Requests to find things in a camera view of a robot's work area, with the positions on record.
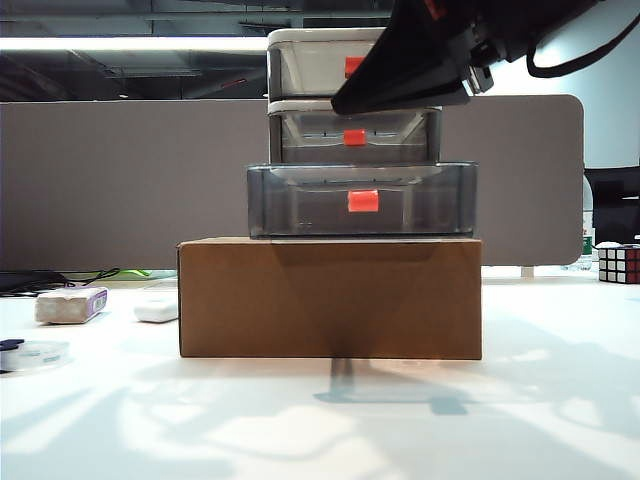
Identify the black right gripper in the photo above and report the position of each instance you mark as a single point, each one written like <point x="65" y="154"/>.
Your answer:
<point x="480" y="30"/>

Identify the white plastic drawer cabinet frame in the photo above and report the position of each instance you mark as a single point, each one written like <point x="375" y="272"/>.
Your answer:
<point x="295" y="106"/>

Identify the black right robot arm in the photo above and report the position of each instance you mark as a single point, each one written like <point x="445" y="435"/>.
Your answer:
<point x="555" y="12"/>

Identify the black office chair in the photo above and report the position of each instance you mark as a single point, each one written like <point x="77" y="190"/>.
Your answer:
<point x="615" y="210"/>

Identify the clear plastic bottle green label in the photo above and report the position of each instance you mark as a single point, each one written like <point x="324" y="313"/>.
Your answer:
<point x="588" y="245"/>

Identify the brown cardboard box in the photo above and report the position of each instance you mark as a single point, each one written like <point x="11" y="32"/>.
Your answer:
<point x="330" y="300"/>

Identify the Rubik's cube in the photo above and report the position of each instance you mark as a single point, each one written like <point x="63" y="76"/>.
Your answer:
<point x="617" y="265"/>

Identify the ceiling light strip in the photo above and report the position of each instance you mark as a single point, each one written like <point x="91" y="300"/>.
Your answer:
<point x="125" y="44"/>

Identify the grey desk partition panel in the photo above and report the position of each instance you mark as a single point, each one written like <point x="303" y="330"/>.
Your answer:
<point x="125" y="190"/>

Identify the green flat item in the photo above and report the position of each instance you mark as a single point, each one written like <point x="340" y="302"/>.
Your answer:
<point x="132" y="274"/>

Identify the small white plastic case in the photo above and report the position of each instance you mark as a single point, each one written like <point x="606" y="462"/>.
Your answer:
<point x="155" y="311"/>

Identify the white purple tissue pack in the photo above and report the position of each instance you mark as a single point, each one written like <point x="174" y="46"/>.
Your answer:
<point x="67" y="305"/>

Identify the black flat pad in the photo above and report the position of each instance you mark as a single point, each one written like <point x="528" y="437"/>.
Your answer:
<point x="25" y="282"/>

